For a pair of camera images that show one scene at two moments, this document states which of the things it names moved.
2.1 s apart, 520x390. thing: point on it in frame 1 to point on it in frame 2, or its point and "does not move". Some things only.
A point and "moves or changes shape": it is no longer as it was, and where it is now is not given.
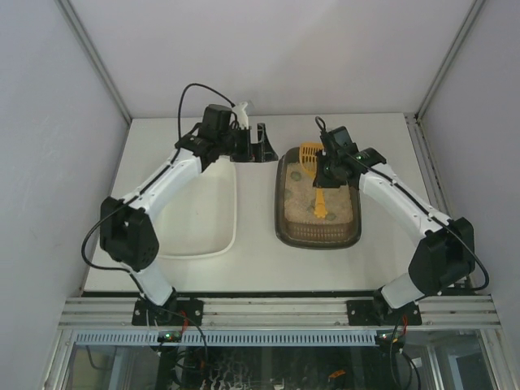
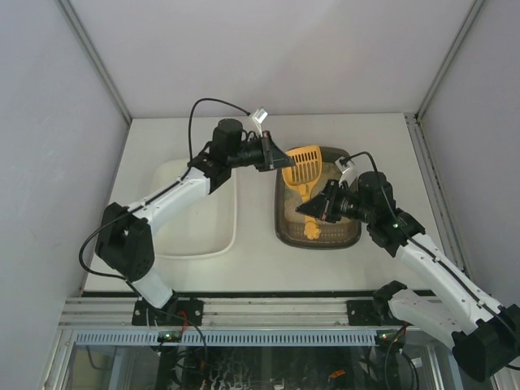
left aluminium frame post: [68, 9] does not move
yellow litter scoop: [308, 159] moves or changes shape
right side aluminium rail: [433, 185] does not move
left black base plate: [178, 312] does not move
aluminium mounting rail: [465, 311] does not move
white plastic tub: [198, 218] does not move
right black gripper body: [325, 179] to [331, 201]
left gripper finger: [264, 149] to [278, 159]
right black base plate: [378, 312] does not move
